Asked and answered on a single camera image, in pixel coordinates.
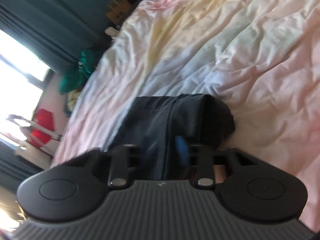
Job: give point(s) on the brown paper bag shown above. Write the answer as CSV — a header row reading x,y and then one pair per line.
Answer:
x,y
117,10

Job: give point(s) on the left teal curtain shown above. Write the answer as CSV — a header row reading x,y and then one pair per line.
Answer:
x,y
14,169

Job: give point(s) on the green garment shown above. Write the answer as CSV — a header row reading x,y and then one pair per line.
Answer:
x,y
84,67

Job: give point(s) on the teal curtain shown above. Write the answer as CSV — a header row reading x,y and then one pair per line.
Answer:
x,y
57,31
14,169

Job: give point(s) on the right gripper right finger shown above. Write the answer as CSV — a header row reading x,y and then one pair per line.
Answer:
x,y
198,162

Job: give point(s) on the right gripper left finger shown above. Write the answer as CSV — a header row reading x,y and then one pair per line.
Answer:
x,y
119,167

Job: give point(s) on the pastel bed sheet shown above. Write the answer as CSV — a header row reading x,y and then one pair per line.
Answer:
x,y
260,57

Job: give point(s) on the window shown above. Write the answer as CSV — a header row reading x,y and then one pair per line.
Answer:
x,y
24,77

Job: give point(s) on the right teal curtain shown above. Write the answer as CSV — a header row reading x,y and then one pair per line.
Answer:
x,y
57,31

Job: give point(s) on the black quilted jacket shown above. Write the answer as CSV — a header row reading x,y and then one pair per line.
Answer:
x,y
156,123

